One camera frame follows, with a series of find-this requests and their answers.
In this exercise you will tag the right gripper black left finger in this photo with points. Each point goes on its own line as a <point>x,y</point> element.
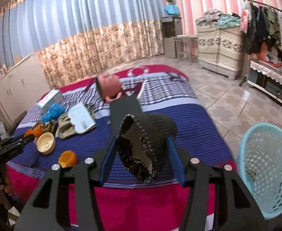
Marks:
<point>48,207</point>

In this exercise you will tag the black flat case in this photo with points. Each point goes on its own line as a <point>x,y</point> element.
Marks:
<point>120,108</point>

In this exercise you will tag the blue plastic bag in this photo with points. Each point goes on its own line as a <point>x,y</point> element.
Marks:
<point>55,110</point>

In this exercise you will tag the small metal stool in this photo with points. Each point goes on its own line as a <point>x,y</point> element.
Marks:
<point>184,44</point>

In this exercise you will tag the white low cabinet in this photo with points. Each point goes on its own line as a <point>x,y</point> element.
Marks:
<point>22,87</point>

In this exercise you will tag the low tv stand with lace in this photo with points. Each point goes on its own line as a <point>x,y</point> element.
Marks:
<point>266,78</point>

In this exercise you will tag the water dispenser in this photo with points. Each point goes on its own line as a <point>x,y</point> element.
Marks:
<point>171,27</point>

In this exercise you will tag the teal plastic waste basket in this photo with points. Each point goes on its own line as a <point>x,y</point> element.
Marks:
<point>259,165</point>

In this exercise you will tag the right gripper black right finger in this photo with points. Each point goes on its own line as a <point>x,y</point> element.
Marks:
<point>213,188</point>

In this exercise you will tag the beige crumpled cloth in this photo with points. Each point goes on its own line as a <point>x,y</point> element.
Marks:
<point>65,129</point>

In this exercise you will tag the blue floral curtain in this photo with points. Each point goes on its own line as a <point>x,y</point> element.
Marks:
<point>77,38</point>

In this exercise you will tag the clothes rack with garments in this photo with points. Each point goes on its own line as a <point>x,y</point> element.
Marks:
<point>262,27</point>

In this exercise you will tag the covered cabinet with cloth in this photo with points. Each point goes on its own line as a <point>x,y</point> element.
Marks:
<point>220,49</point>

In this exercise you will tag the pile of clothes on cabinet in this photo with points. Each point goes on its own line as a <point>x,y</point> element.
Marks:
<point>214,16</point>

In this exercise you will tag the black patterned snack bag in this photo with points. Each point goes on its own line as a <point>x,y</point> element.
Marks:
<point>142,144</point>

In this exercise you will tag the teal cardboard box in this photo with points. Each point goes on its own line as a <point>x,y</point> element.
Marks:
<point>54,96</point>

